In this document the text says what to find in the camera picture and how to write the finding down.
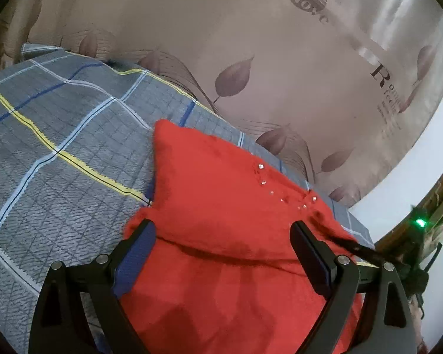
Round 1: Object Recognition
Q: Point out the red knit sweater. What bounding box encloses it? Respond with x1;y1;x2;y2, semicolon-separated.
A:
123;119;366;354

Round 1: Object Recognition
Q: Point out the grey plaid blanket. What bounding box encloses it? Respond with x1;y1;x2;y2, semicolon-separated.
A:
0;44;373;354

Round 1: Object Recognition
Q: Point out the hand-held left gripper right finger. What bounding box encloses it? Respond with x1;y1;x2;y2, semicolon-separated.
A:
290;220;418;354

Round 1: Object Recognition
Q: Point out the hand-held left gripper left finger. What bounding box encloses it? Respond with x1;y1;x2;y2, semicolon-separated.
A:
29;220;157;354

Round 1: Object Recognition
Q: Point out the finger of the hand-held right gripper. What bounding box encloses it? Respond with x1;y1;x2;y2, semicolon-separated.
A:
330;236;386;266

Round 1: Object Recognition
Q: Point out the wooden door frame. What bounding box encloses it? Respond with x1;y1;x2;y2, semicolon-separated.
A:
374;171;443;266

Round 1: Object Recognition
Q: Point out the beige leaf print curtain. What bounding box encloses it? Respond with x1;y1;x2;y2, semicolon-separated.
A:
0;0;443;209

